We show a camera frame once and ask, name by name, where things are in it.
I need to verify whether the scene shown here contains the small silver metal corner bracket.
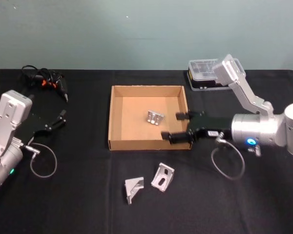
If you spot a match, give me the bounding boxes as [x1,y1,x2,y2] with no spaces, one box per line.
[144,109,166,127]

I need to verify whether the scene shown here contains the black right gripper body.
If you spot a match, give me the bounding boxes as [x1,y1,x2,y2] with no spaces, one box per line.
[187,114,233,142]

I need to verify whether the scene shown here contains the silver corner bracket with ribs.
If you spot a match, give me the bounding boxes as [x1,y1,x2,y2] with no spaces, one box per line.
[124,176,145,206]

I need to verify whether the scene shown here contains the silver corner bracket with slots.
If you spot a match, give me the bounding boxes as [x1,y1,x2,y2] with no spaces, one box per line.
[150,162,175,194]

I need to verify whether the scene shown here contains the black table cloth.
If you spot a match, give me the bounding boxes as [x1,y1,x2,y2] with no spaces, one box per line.
[0,69,293,234]

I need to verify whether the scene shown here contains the clear plastic case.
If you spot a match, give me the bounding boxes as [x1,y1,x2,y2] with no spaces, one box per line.
[186,58,233,92]

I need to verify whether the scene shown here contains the thin grey gripper cable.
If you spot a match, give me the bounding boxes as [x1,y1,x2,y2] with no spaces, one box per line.
[210,136,246,181]
[23,143,58,179]

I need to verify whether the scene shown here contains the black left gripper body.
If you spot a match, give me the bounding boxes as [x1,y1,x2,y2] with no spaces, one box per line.
[14,113,52,147]

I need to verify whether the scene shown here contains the thin grey right gripper cable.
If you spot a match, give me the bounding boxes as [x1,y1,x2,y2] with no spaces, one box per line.
[210,136,246,181]

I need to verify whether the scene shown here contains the black corded tool orange parts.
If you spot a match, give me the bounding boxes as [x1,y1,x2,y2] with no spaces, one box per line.
[20,64,70,103]

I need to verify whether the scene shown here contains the shallow brown cardboard tray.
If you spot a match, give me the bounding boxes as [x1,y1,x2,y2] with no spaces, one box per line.
[108,85,192,151]

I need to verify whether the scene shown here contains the thin grey left gripper cable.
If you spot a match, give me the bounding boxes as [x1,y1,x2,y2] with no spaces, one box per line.
[23,143,58,179]

